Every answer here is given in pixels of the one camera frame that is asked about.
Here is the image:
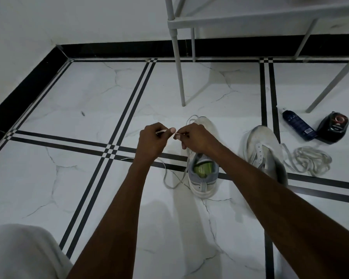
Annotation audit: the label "person's right hand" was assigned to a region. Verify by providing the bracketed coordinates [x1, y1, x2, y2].
[173, 122, 223, 161]

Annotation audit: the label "person's left hand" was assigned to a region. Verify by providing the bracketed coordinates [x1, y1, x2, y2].
[133, 122, 176, 167]

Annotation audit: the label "white shoelace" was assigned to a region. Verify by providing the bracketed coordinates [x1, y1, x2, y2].
[121, 114, 200, 190]
[280, 143, 333, 177]

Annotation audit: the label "white sneaker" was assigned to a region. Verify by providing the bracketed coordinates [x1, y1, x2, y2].
[244, 126, 289, 188]
[187, 116, 220, 200]

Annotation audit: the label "person's right forearm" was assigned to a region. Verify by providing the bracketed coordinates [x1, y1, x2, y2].
[212, 146, 349, 279]

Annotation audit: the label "person's left forearm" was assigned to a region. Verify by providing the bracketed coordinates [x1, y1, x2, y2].
[67, 159, 157, 279]

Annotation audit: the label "grey metal shelf rack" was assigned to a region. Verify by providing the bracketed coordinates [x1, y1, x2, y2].
[164, 0, 349, 114]

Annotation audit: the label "black shoe polish container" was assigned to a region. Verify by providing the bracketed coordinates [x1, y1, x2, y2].
[316, 111, 349, 144]

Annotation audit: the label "dark blue spray bottle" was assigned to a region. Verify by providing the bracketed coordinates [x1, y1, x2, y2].
[278, 107, 318, 141]

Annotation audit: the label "white shorts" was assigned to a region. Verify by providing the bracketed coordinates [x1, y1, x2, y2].
[0, 224, 73, 279]

